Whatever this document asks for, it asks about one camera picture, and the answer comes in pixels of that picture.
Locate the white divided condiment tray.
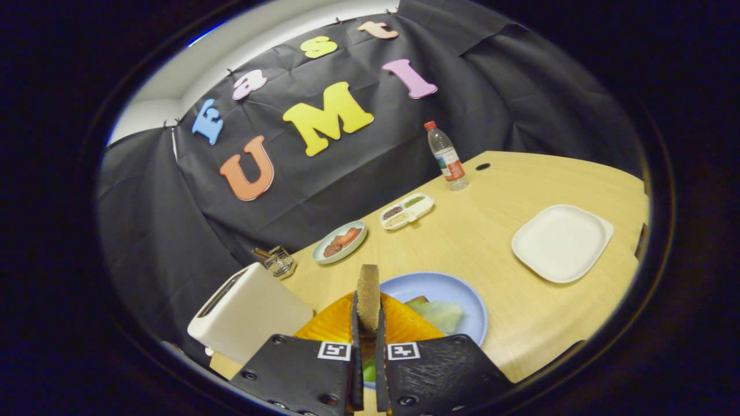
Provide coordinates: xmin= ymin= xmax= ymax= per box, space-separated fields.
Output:
xmin=380 ymin=192 xmax=435 ymax=231

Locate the blue round plate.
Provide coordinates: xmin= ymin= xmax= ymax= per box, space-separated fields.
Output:
xmin=363 ymin=272 xmax=488 ymax=391

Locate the green lettuce leaf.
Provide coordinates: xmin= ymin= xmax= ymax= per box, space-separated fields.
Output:
xmin=363 ymin=299 xmax=465 ymax=383

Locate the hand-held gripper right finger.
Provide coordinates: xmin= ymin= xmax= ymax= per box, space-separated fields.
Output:
xmin=375 ymin=293 xmax=514 ymax=416

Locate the white toaster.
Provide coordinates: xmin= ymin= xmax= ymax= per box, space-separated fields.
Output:
xmin=187 ymin=262 xmax=314 ymax=365

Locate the pale green round plate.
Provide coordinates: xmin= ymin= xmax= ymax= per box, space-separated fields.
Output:
xmin=312 ymin=220 xmax=368 ymax=265

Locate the clear plastic water bottle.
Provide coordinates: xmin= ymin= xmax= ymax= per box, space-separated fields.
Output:
xmin=424 ymin=120 xmax=469 ymax=192

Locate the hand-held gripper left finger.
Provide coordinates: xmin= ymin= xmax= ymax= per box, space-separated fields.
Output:
xmin=231 ymin=292 xmax=365 ymax=416

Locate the black backdrop cloth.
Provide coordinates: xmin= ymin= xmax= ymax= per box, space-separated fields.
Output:
xmin=95 ymin=0 xmax=645 ymax=359

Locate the small glass holder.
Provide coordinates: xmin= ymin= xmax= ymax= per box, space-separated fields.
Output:
xmin=252 ymin=246 xmax=297 ymax=280

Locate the white square plate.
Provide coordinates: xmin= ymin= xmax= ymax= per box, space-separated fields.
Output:
xmin=511 ymin=204 xmax=615 ymax=284

